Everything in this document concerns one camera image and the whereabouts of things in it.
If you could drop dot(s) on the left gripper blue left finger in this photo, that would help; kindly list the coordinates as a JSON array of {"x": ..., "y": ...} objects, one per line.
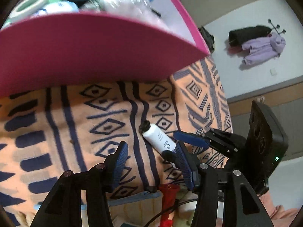
[{"x": 118, "y": 163}]

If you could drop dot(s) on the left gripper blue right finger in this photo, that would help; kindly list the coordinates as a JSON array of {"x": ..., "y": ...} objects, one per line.
[{"x": 188, "y": 164}]

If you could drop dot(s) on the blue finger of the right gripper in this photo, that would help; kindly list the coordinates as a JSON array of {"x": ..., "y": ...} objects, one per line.
[{"x": 192, "y": 139}]

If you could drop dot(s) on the white bottle black cap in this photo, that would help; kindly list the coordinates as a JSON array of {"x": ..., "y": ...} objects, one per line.
[{"x": 156, "y": 137}]

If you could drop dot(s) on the clear plastic bag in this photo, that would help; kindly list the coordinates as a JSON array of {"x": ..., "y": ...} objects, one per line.
[{"x": 139, "y": 10}]

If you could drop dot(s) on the blue white wipes pack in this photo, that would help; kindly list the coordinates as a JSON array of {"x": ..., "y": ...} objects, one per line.
[{"x": 56, "y": 8}]

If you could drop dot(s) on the white tape roll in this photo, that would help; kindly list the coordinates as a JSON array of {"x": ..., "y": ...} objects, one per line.
[{"x": 25, "y": 9}]

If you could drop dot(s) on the red white plush toy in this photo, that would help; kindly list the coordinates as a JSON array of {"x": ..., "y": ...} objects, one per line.
[{"x": 179, "y": 197}]

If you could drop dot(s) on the purple jacket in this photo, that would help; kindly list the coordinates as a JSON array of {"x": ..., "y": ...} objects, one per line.
[{"x": 263, "y": 49}]

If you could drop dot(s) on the black coat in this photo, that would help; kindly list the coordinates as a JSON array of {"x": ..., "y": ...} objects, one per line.
[{"x": 240, "y": 36}]

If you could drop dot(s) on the pink storage box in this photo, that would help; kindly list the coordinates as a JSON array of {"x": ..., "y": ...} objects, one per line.
[{"x": 87, "y": 47}]

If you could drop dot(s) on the coat rack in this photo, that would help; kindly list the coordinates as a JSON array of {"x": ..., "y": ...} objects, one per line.
[{"x": 276, "y": 28}]

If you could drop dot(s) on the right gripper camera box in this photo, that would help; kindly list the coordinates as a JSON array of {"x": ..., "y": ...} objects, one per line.
[{"x": 267, "y": 144}]

